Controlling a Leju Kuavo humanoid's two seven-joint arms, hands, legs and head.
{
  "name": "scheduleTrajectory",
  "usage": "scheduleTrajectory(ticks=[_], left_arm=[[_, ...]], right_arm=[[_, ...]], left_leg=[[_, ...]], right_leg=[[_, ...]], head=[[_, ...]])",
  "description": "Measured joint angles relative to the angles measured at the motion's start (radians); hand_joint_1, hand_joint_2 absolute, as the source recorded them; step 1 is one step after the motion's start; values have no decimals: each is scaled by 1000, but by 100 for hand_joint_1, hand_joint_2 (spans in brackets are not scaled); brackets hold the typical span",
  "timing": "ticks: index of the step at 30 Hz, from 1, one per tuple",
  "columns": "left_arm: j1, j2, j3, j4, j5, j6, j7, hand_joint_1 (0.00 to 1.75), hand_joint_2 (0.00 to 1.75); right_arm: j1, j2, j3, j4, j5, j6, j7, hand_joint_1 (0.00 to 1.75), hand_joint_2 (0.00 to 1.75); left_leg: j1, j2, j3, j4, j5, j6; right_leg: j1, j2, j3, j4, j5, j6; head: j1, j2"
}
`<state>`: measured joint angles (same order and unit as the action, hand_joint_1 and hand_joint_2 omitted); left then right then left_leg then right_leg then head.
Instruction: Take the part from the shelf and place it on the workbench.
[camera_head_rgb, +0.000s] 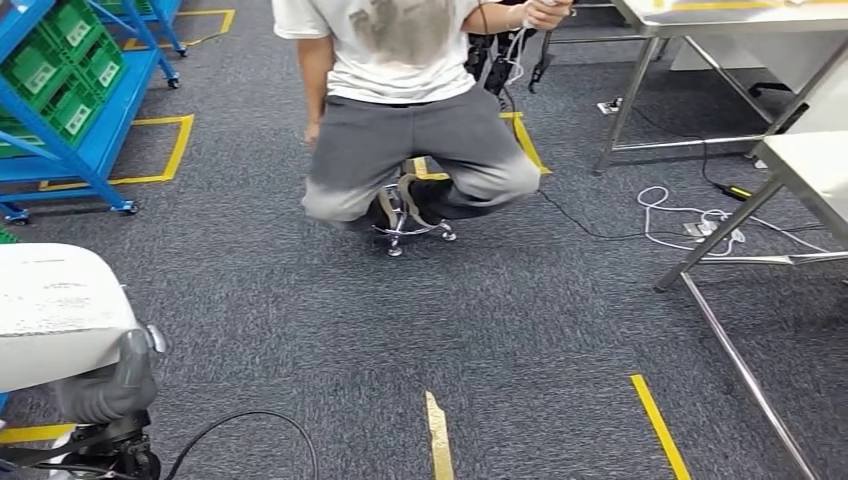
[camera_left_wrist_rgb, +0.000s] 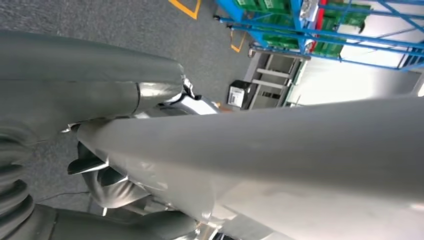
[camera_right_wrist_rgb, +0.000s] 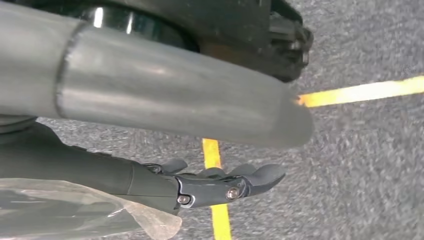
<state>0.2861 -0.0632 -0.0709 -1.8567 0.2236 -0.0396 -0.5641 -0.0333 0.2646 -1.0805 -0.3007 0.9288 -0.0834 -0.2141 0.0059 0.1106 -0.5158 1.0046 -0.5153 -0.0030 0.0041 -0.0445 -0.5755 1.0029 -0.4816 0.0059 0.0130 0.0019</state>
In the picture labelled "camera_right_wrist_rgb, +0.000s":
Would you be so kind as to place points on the yellow floor tape outline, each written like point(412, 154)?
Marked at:
point(364, 91)

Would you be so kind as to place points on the clear plastic sheet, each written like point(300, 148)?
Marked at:
point(66, 212)

